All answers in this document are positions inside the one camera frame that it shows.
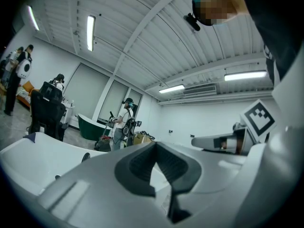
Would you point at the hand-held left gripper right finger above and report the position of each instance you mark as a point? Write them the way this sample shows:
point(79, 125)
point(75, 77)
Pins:
point(213, 189)

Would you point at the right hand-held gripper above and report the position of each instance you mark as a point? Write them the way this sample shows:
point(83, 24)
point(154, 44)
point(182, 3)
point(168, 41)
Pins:
point(259, 120)

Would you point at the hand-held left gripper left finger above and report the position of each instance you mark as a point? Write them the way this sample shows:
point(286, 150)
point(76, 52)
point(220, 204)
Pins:
point(99, 193)

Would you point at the black faucet spout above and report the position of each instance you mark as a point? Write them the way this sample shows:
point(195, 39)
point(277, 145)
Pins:
point(86, 157)

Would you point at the red black bag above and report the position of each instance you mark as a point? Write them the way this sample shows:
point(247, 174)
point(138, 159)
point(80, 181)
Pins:
point(103, 145)

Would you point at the air conditioner vent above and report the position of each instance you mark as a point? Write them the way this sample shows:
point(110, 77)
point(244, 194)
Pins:
point(199, 90)

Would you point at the ceiling tube light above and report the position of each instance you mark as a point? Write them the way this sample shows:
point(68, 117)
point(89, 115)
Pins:
point(171, 89)
point(33, 18)
point(90, 32)
point(245, 75)

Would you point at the small cardboard box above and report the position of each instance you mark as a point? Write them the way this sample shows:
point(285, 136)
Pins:
point(141, 139)

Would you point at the dark green tub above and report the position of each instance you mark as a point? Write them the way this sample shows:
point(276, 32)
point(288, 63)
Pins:
point(90, 127)

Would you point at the black harness pack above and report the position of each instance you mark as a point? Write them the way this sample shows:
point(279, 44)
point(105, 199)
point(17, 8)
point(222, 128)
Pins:
point(128, 127)

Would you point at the white window blind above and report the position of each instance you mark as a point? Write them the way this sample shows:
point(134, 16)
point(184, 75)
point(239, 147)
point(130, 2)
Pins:
point(135, 96)
point(88, 91)
point(115, 98)

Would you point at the white cabinet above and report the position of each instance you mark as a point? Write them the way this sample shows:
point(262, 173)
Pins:
point(70, 113)

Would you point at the black office chair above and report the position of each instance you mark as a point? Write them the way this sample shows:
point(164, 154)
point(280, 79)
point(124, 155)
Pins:
point(45, 113)

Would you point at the orange sofa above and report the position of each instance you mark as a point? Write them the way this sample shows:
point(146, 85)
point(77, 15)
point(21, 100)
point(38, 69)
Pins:
point(27, 87)

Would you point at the person's head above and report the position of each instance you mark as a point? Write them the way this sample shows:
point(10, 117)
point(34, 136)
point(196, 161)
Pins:
point(218, 6)

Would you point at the person's black shirt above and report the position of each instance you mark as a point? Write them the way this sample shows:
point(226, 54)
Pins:
point(280, 20)

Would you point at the white round backpack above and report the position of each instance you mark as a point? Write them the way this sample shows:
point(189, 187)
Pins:
point(22, 71)

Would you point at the black head camera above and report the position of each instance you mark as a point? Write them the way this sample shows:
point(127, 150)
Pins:
point(192, 21)

